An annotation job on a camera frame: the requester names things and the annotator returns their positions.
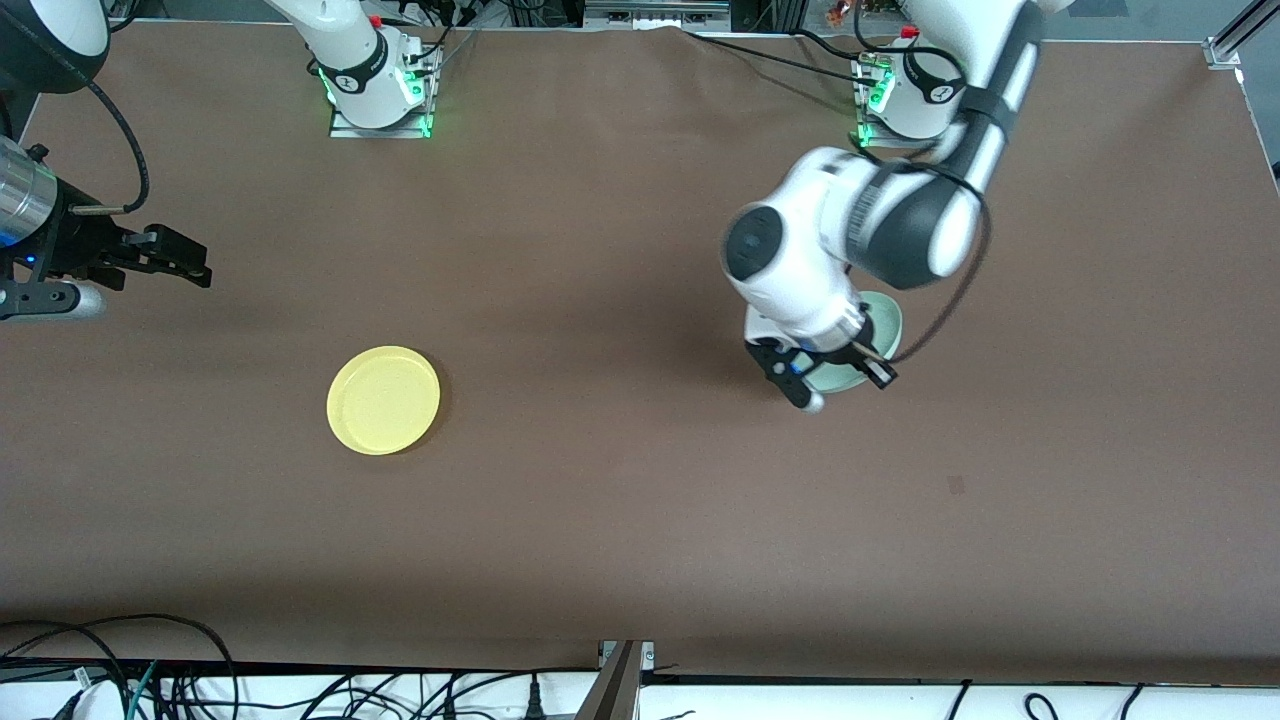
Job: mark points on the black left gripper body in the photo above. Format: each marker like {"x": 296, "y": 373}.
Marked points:
{"x": 836, "y": 358}

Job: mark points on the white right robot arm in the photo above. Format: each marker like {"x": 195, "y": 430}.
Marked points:
{"x": 350, "y": 60}

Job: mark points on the yellow plastic plate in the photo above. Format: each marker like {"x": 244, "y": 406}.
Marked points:
{"x": 383, "y": 400}

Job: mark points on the pale green plastic plate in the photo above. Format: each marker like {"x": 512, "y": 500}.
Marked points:
{"x": 888, "y": 325}

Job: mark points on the aluminium profile bar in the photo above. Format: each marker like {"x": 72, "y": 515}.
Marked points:
{"x": 615, "y": 690}

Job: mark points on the grey metal device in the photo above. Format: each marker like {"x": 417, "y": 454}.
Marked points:
{"x": 650, "y": 12}

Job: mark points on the aluminium frame post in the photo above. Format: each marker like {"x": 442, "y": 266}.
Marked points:
{"x": 1225, "y": 45}

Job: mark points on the orange object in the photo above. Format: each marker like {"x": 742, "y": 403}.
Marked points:
{"x": 842, "y": 12}

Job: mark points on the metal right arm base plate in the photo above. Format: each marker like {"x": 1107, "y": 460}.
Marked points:
{"x": 350, "y": 132}

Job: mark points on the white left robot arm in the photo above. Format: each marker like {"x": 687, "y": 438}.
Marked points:
{"x": 800, "y": 250}

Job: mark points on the black power plug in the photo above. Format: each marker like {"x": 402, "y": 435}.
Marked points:
{"x": 535, "y": 705}

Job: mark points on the brown table cover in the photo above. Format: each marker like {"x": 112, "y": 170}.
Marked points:
{"x": 640, "y": 520}

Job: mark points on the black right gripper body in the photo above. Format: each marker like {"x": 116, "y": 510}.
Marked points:
{"x": 72, "y": 246}

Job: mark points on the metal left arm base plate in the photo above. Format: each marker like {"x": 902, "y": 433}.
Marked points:
{"x": 880, "y": 143}

